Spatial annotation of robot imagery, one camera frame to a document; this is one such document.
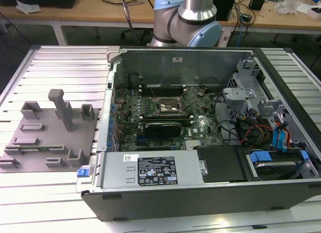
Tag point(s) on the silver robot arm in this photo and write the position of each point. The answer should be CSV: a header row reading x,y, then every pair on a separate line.
x,y
195,10

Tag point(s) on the CPU socket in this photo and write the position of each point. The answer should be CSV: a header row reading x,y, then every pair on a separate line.
x,y
166,104

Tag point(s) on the black graphics card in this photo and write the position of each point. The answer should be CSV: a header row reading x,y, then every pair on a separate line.
x,y
163,130

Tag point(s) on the coin cell battery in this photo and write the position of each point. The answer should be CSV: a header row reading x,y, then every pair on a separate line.
x,y
200,93

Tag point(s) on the silver chipset heatsink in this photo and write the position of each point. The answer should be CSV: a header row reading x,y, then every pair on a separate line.
x,y
193,144

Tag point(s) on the green motherboard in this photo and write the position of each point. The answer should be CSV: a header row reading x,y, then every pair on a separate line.
x,y
208,110

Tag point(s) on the silver power supply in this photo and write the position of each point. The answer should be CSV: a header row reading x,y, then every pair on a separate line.
x,y
115,173

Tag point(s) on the silver drive cage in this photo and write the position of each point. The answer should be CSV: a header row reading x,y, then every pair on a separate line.
x,y
237,92

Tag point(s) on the black plastic shroud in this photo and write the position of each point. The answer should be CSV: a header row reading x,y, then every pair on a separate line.
x,y
220,165

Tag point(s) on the black PC case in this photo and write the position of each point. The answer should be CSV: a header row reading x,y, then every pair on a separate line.
x,y
175,208

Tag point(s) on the blue case latch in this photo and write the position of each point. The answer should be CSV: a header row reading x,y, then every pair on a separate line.
x,y
83,173

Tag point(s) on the hard disk blue carrier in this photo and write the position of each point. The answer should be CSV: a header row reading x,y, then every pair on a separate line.
x,y
260,156

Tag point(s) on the grey parts rack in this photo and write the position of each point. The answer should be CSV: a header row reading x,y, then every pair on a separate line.
x,y
50,142

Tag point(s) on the small black transformer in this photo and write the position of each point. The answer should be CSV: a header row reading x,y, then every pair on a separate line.
x,y
245,18

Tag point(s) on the wooden desk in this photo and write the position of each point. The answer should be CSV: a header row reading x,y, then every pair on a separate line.
x,y
75,13

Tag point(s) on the black power adapter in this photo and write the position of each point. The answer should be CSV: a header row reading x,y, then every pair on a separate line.
x,y
256,2

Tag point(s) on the clear plastic bag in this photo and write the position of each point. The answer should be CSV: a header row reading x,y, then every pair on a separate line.
x,y
286,5

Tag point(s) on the white crumpled bag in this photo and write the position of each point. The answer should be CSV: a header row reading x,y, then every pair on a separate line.
x,y
27,7

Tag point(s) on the white cardboard box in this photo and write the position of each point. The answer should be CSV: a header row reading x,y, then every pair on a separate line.
x,y
313,12

